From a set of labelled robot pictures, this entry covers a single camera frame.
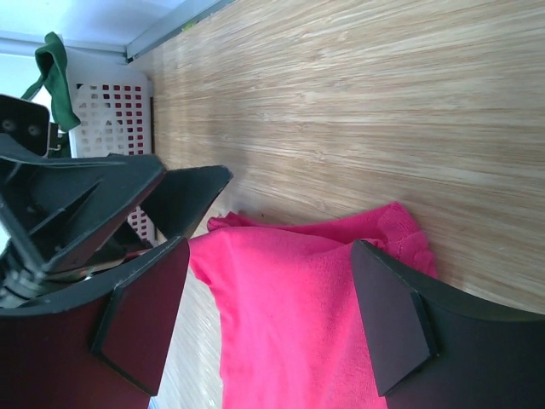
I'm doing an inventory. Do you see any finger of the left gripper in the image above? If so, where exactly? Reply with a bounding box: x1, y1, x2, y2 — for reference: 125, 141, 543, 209
141, 165, 232, 239

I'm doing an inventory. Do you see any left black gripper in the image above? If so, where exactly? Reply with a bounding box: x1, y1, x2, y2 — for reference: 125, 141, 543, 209
1, 94, 166, 274

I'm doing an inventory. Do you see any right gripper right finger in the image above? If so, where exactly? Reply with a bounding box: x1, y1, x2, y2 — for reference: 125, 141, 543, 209
351, 241, 544, 408

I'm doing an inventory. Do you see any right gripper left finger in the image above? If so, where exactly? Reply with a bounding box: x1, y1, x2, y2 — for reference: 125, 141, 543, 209
1, 237, 189, 408

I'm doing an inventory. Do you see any pink t shirt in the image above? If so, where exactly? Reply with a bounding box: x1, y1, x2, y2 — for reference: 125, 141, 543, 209
190, 202, 436, 408

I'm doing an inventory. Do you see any white plastic basket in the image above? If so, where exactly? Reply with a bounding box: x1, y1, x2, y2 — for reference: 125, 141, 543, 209
67, 67, 158, 248

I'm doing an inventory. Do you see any white green t shirt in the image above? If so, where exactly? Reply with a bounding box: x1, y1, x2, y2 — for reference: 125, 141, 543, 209
21, 32, 81, 132

